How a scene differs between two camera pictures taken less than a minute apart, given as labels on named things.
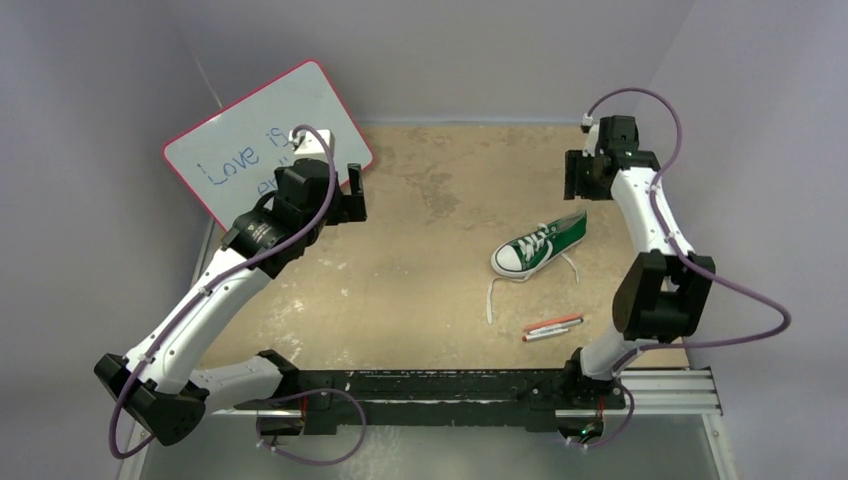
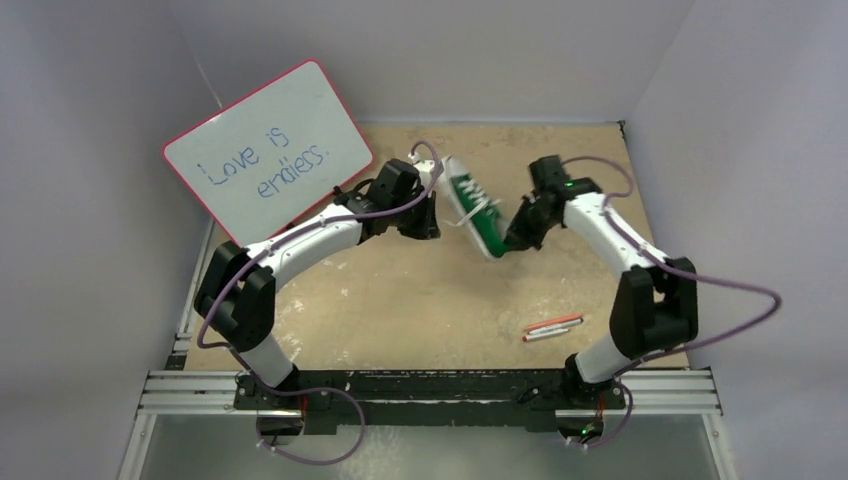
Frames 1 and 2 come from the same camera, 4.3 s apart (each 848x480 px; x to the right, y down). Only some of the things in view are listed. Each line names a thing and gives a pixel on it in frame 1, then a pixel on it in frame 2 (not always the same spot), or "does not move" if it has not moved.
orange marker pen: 530,327 does not move
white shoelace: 529,247 → 480,201
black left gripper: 341,201 → 424,216
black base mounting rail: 348,401 does not move
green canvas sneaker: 523,254 → 482,216
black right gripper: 584,175 → 525,221
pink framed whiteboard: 230,159 does not move
